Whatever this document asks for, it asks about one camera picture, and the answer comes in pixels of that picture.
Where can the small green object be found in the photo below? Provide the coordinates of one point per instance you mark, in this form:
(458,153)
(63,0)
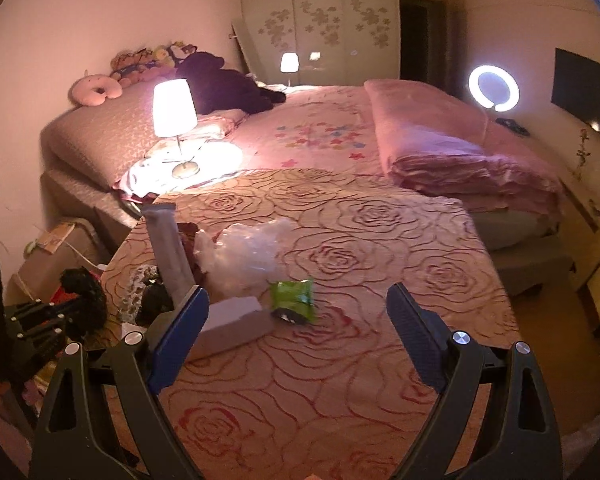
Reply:
(31,247)

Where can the pink plush toy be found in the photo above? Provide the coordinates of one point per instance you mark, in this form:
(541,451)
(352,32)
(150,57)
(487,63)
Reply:
(87,91)

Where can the rose patterned cloth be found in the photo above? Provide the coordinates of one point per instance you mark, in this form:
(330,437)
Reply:
(330,240)

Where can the black fuzzy object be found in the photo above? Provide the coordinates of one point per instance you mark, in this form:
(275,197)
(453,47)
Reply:
(85,295)

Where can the black wall television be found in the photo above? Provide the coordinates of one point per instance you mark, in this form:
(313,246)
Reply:
(580,85)

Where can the clear plastic bag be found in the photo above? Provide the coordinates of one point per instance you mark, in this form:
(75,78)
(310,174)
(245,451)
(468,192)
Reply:
(245,255)

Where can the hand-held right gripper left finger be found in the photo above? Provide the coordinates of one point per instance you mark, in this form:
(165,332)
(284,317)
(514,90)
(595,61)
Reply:
(180,330)

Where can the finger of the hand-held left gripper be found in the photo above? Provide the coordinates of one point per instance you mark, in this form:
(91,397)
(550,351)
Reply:
(32,314)
(40,342)

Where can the small lit table lamp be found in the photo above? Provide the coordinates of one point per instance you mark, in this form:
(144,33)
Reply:
(289,62)

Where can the bed with floral sheet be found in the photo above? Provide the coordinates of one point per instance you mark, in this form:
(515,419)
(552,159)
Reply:
(320,125)

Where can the green snack packet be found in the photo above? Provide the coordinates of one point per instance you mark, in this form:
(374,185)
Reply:
(292,297)

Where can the white patterned wrapper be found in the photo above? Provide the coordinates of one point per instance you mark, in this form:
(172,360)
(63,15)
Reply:
(132,290)

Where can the black crumpled wrapper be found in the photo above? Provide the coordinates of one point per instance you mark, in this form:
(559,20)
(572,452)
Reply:
(157,302)

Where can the folded pink blanket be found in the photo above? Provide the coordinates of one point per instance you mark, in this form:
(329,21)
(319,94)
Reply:
(430,150)

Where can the dark brown wrapper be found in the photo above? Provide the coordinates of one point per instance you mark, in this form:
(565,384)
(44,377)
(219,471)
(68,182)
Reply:
(187,234)

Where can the dark plush toy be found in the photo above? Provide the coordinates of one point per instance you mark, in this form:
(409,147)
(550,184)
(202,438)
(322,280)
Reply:
(225,85)

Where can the lit white table lamp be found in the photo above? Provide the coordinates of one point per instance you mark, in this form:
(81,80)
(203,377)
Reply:
(174,107)

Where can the floral sliding door wardrobe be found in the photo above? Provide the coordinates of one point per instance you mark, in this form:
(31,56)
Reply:
(320,5)

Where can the brown plush toy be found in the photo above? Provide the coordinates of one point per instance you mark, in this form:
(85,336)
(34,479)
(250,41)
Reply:
(130,62)

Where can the white tissue box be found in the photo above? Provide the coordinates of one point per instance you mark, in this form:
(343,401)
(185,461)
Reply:
(230,320)

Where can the brown nightstand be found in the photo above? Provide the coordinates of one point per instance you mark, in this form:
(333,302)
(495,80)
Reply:
(45,270)

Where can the grey packet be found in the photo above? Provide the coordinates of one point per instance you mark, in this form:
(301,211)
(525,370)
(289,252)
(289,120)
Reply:
(167,250)

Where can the leaning white board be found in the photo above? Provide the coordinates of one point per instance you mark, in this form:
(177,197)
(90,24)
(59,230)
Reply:
(245,50)

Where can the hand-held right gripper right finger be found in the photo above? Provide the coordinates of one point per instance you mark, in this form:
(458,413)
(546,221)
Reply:
(415,330)

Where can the cream floral dresser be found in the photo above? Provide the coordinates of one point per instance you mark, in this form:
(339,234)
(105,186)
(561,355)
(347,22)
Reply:
(595,240)

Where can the brown patterned headboard cushion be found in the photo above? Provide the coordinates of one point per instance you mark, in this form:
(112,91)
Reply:
(105,130)

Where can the dark wooden door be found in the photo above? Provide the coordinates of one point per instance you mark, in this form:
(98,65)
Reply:
(422,35)

